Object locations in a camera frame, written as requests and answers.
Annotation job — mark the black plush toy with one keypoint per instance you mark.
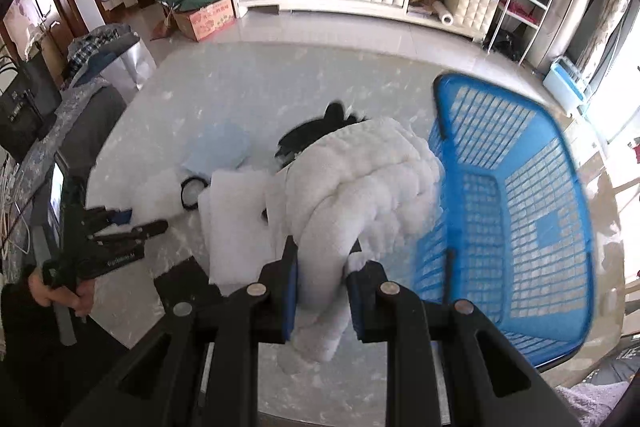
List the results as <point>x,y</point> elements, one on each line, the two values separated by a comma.
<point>299,138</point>

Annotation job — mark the grey chair cover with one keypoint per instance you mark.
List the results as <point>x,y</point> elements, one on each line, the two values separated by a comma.
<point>83,122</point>

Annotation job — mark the person's left hand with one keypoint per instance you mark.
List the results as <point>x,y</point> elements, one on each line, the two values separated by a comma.
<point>80,300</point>

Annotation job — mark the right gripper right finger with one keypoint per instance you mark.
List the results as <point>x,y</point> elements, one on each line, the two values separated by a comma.
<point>487,381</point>

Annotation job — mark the white folded towel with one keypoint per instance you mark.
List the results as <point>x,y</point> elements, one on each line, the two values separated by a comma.
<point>236,235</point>

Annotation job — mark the blue white storage bin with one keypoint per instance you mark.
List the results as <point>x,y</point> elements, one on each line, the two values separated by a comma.
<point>565,83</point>

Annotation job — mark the white chunky knit blanket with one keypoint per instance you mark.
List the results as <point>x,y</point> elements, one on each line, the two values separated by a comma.
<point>356,194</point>

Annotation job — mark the white metal shelf rack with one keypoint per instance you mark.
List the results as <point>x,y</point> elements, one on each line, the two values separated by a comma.
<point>516,26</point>

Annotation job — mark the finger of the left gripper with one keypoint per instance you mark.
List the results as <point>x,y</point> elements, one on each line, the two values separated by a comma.
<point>140,233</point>
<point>102,217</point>

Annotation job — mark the patterned curtain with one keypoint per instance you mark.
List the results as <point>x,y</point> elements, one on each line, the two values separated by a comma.
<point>611,13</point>

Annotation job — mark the white paper roll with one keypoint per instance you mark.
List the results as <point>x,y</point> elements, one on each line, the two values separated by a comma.
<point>443,14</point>

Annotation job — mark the cardboard box with red print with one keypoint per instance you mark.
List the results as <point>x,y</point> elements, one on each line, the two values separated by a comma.
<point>200,24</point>

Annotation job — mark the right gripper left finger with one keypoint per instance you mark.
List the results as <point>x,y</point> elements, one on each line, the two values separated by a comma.
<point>198,365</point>

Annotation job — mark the blue plastic basket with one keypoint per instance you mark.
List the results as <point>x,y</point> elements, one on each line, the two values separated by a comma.
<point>515,236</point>

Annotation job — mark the light blue cloth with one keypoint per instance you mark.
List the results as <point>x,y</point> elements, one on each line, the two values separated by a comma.
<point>222,146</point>

